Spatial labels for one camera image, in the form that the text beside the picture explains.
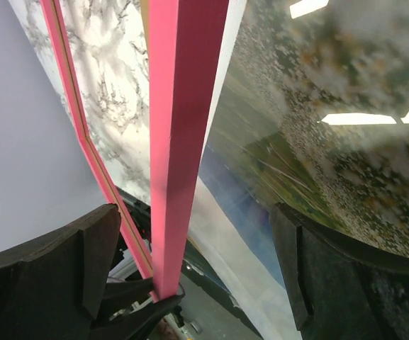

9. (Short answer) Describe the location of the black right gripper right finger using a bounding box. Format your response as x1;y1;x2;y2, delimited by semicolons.
269;203;409;339

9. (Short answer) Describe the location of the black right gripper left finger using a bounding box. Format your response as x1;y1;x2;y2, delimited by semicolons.
0;204;121;339

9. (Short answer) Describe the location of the landscape photo print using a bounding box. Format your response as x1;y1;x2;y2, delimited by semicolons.
189;1;409;339

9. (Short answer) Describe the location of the pink wooden picture frame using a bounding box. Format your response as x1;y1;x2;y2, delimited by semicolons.
39;0;230;302

